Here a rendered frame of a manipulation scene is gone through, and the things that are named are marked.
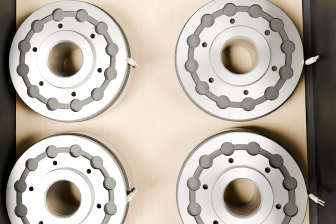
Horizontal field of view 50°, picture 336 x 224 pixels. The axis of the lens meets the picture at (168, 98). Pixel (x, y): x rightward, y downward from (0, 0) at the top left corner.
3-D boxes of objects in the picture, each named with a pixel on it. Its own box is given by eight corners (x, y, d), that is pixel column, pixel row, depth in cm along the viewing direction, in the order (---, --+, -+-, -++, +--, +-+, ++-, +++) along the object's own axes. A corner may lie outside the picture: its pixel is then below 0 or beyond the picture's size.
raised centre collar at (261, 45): (268, 89, 28) (269, 89, 28) (205, 85, 29) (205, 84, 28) (272, 28, 29) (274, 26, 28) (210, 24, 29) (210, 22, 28)
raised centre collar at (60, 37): (94, 91, 30) (92, 90, 29) (36, 88, 30) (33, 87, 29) (98, 31, 30) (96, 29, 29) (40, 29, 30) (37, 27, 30)
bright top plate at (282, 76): (297, 125, 29) (299, 125, 28) (171, 114, 29) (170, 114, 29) (306, 0, 29) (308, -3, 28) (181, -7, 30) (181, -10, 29)
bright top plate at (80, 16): (125, 123, 30) (123, 124, 29) (8, 117, 31) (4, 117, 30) (131, 3, 30) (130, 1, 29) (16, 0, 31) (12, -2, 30)
